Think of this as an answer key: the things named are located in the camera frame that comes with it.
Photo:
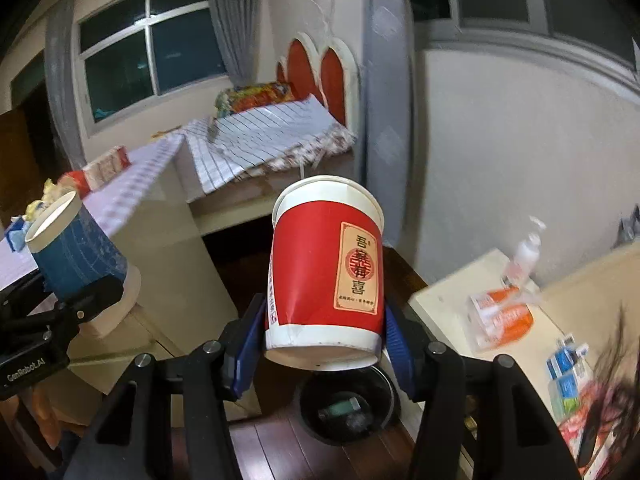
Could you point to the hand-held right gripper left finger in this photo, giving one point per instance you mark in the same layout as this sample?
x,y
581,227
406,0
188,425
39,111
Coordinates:
x,y
247,345

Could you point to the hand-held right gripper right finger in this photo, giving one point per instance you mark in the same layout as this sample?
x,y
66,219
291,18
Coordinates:
x,y
397,345

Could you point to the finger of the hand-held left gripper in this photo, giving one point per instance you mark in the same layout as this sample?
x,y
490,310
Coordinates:
x,y
95,300

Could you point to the blue paper cup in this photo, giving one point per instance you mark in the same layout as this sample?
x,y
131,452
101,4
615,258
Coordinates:
x,y
75,255

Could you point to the black round waste bin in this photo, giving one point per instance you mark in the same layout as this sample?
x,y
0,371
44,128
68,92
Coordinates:
x,y
345,410

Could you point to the red paper cup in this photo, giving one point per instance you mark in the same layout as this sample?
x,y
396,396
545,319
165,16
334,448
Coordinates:
x,y
320,280

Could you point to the orange packet in plastic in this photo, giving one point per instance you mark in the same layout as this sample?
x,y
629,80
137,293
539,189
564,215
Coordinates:
x,y
502,317

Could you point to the pink checked tablecloth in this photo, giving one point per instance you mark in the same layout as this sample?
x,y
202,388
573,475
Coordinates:
x,y
130,180

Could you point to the clear pump bottle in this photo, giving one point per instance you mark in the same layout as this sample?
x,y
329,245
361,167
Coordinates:
x,y
525,255

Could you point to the blue and white box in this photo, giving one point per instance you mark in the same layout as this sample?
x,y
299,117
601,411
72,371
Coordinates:
x,y
567,370

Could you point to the cream nightstand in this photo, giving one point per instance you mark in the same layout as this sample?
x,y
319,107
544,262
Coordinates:
x,y
565,300

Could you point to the red floral cloth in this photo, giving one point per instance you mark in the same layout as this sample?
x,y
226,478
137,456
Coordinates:
x,y
575,430

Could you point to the striped white bed sheet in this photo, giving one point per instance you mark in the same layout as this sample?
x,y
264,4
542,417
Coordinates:
x,y
260,135

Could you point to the sheer grey curtain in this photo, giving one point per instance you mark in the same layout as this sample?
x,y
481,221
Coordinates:
x,y
62,85

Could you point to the tied grey curtain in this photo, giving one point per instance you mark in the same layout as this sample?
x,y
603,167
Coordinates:
x,y
390,110

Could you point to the colourful patterned pillow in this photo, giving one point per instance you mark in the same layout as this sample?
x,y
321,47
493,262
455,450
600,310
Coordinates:
x,y
255,96

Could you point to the grey cloth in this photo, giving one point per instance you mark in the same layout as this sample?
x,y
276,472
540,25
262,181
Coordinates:
x,y
630,230

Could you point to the white framed window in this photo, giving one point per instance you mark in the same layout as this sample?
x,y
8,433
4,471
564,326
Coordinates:
x,y
150,45

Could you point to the red and white headboard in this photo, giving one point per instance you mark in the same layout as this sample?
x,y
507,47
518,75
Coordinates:
x,y
335,80

